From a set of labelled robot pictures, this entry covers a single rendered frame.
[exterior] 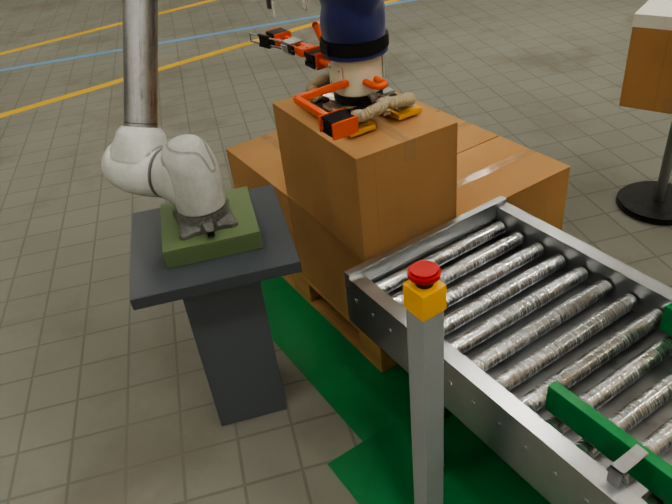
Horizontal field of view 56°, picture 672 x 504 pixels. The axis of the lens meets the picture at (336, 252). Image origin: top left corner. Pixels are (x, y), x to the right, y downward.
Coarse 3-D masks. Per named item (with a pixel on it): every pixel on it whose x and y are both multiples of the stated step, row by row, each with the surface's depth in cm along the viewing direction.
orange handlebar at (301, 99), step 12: (288, 36) 255; (300, 48) 239; (324, 60) 227; (336, 84) 207; (348, 84) 209; (372, 84) 204; (384, 84) 204; (300, 96) 202; (312, 96) 204; (312, 108) 193
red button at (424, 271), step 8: (416, 264) 134; (424, 264) 133; (432, 264) 133; (408, 272) 133; (416, 272) 131; (424, 272) 131; (432, 272) 131; (440, 272) 132; (416, 280) 130; (424, 280) 130; (432, 280) 130; (424, 288) 133
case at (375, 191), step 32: (288, 128) 234; (384, 128) 211; (416, 128) 209; (448, 128) 209; (288, 160) 246; (320, 160) 219; (352, 160) 198; (384, 160) 202; (416, 160) 208; (448, 160) 216; (288, 192) 260; (320, 192) 230; (352, 192) 206; (384, 192) 208; (416, 192) 215; (448, 192) 223; (352, 224) 216; (384, 224) 215; (416, 224) 223
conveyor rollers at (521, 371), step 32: (448, 256) 219; (480, 256) 215; (512, 256) 213; (384, 288) 207; (480, 288) 206; (512, 288) 201; (544, 288) 198; (608, 288) 197; (448, 320) 191; (512, 320) 190; (544, 320) 186; (608, 320) 186; (640, 320) 183; (512, 352) 180; (544, 352) 176; (608, 352) 175; (512, 384) 170; (544, 384) 167; (608, 384) 165; (640, 416) 157
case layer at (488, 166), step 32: (480, 128) 294; (256, 160) 290; (480, 160) 270; (512, 160) 267; (544, 160) 264; (480, 192) 249; (512, 192) 246; (544, 192) 257; (288, 224) 273; (320, 224) 244; (320, 256) 257; (352, 256) 231; (320, 288) 270
